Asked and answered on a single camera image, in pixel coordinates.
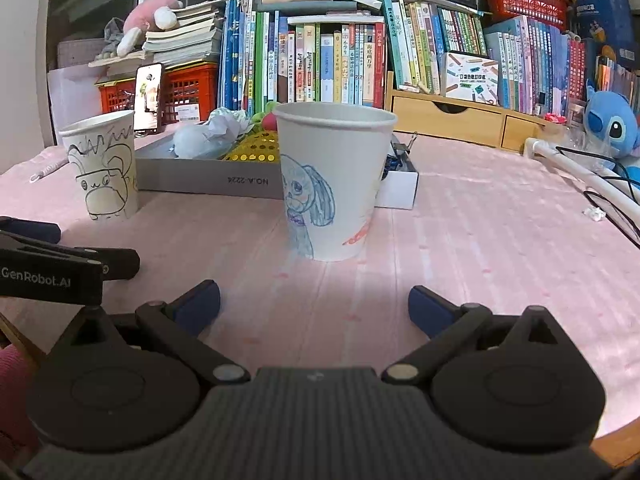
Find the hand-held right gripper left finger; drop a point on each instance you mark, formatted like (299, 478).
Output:
(197, 305)

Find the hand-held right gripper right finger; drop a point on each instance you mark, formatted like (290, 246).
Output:
(430, 307)

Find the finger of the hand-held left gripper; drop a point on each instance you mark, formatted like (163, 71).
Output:
(115, 262)
(30, 232)

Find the grey cardboard box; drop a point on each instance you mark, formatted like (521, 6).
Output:
(200, 177)

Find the white fluffy plush ball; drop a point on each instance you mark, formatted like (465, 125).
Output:
(200, 142)

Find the gold sequin bow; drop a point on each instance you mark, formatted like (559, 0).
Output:
(255, 150)

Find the pink fuzzy scrunchie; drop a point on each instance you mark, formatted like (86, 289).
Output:
(270, 122)

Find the person's left forearm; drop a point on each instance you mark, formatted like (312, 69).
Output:
(15, 400)

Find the pink tablecloth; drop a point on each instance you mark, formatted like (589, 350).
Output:
(475, 260)

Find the paper cup with black drawing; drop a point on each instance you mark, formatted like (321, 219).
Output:
(105, 170)

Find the white translucent board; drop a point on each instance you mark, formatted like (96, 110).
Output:
(72, 105)

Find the paper cup with blue drawing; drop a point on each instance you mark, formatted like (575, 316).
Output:
(340, 175)

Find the black binder clip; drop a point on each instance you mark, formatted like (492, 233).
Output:
(406, 146)

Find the smartphone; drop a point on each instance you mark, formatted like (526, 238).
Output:
(149, 97)

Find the red plastic crate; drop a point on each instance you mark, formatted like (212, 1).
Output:
(190, 90)

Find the wooden drawer organizer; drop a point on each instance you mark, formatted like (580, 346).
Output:
(450, 120)

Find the white bent tube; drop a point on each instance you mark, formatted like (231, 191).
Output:
(575, 162)

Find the grey plush toy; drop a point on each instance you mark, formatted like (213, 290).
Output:
(114, 35)

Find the small pink trinket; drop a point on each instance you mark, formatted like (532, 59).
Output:
(555, 118)

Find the white printed carton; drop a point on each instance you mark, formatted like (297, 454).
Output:
(470, 77)

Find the stack of lying books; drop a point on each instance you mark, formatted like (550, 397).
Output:
(185, 35)

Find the pink plush toy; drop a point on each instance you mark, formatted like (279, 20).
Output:
(147, 17)

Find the blue plush toy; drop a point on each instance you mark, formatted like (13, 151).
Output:
(612, 125)

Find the row of tall colourful books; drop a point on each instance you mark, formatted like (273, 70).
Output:
(310, 65)

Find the row of green spined books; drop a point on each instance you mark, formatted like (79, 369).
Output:
(425, 40)

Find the red plastic basket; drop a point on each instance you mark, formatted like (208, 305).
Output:
(527, 2)

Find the dark blue cartoon box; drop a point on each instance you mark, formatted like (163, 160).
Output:
(602, 15)

